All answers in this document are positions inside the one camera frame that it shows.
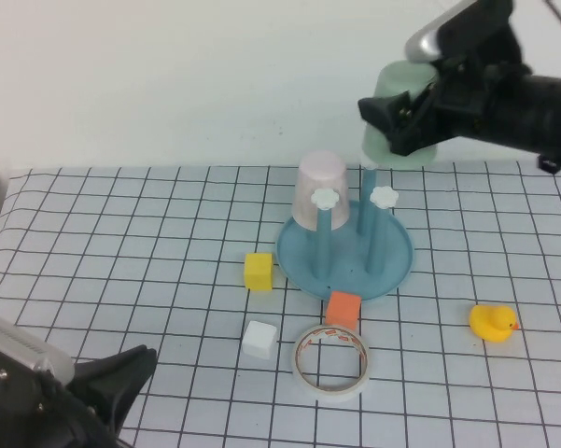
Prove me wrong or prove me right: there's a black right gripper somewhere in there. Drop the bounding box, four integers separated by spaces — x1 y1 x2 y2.
358 13 534 157

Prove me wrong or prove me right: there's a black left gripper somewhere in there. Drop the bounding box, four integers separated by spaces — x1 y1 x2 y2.
0 343 159 448

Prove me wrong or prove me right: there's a green plastic cup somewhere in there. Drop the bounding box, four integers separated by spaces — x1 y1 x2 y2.
361 60 439 171

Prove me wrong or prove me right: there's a pink plastic cup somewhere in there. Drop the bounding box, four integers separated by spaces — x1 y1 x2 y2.
290 150 351 232

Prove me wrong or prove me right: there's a blue cup stand with pegs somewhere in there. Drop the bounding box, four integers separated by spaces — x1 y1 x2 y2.
275 161 415 303

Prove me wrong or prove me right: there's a grey checkered tablecloth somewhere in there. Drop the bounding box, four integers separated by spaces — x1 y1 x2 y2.
0 161 561 448

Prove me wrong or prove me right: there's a white foam cube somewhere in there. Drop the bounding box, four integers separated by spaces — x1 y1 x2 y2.
241 319 278 360

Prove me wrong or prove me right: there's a yellow foam cube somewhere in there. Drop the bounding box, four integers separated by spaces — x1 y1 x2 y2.
244 252 275 293

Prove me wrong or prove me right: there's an orange foam cube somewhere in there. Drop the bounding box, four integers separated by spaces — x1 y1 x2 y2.
325 290 362 330

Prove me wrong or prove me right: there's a white tape roll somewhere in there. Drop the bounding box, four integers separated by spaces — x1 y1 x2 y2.
292 325 370 399

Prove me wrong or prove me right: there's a yellow rubber duck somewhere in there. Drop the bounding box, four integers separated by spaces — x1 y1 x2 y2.
468 303 520 345

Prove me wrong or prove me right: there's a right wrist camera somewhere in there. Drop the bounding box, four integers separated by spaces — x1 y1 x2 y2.
404 0 515 63

